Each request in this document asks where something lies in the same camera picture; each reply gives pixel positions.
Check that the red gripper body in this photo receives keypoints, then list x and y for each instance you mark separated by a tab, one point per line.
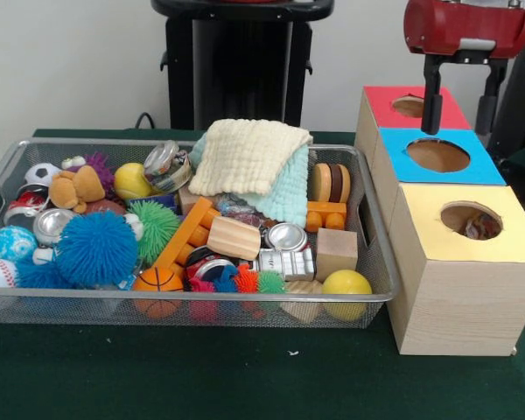
464	24

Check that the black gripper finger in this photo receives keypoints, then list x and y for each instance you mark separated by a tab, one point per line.
489	105
431	96

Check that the white cloth with colourful spots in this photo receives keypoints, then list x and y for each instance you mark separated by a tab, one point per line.
479	227

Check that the mint green muslin cloth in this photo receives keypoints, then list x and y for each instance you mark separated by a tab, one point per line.
289	192

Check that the cream muslin cloth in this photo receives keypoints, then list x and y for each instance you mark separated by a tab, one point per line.
245	153

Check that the wooden box with three holes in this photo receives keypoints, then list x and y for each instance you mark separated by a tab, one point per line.
464	306

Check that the clear mesh bin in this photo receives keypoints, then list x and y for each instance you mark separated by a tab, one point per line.
48	308

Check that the black padded upright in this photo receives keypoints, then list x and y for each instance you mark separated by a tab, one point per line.
522	100

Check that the wooden striped burger toy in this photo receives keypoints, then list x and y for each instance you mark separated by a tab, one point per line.
330	181

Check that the large yellow ball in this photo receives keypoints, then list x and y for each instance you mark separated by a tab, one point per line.
347	286

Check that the ridged wooden block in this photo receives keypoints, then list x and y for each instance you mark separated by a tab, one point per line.
234	238

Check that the small orange basketball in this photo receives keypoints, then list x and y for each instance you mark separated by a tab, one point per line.
157	280

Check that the large blue spiky ball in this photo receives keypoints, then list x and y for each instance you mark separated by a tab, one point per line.
98	249

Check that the brown plush teddy bear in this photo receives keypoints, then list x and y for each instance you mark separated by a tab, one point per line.
74	188

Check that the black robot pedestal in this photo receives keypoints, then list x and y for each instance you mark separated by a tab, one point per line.
245	65

